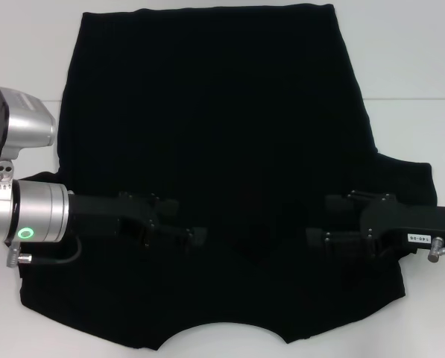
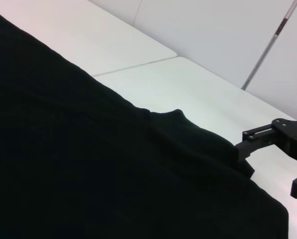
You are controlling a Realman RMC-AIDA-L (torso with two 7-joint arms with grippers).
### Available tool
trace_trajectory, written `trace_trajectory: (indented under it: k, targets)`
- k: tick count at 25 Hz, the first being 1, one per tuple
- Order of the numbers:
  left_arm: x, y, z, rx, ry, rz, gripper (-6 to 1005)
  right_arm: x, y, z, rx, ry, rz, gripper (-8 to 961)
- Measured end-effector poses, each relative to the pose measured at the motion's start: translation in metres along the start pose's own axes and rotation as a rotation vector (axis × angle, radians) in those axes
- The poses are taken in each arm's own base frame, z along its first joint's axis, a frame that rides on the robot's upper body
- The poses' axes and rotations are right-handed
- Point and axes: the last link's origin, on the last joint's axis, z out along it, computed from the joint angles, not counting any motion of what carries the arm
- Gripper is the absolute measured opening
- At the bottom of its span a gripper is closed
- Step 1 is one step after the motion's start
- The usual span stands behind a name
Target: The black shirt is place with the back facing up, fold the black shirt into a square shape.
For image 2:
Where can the black t-shirt with FREE print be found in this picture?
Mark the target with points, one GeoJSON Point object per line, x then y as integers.
{"type": "Point", "coordinates": [88, 161]}

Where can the grey metal pole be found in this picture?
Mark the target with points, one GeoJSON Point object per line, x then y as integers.
{"type": "Point", "coordinates": [267, 47]}

